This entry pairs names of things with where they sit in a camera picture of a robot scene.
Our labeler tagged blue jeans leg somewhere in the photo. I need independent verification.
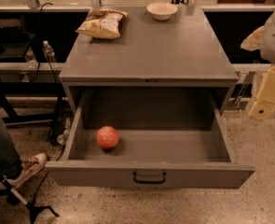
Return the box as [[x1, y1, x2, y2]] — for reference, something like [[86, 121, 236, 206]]
[[0, 117, 22, 179]]

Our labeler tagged clear water bottle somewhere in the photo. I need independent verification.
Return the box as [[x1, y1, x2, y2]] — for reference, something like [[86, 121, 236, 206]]
[[43, 40, 57, 63]]

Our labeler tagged red apple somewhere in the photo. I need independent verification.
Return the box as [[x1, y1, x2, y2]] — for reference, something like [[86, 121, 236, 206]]
[[96, 126, 119, 149]]

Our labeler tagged black tripod stand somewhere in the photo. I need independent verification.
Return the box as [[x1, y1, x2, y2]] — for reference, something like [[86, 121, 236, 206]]
[[0, 173, 60, 224]]

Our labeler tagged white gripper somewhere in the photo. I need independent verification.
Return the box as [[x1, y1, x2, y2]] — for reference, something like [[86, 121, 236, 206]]
[[241, 11, 275, 120]]

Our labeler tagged gray cabinet counter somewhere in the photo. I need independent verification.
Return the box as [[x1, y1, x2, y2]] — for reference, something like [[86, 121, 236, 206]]
[[60, 7, 237, 110]]

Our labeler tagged yellow chip bag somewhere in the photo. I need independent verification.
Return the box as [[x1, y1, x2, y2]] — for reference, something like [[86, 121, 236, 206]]
[[76, 8, 129, 39]]

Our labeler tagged plastic bottle on floor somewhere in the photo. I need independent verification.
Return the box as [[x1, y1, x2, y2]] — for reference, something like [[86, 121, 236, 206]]
[[57, 118, 72, 146]]

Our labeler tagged black side table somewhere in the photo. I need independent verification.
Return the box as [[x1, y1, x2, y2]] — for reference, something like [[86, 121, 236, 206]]
[[0, 17, 64, 143]]

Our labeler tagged open gray top drawer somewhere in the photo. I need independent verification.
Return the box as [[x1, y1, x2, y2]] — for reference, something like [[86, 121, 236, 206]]
[[47, 87, 254, 189]]

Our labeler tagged black drawer handle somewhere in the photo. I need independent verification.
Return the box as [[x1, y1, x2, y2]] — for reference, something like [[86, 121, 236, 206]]
[[132, 172, 167, 185]]

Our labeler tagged white red sneaker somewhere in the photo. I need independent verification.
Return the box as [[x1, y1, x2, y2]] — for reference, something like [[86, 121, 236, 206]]
[[7, 153, 48, 189]]

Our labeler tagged white bowl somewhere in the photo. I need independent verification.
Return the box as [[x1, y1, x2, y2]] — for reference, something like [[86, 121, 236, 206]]
[[146, 2, 178, 21]]

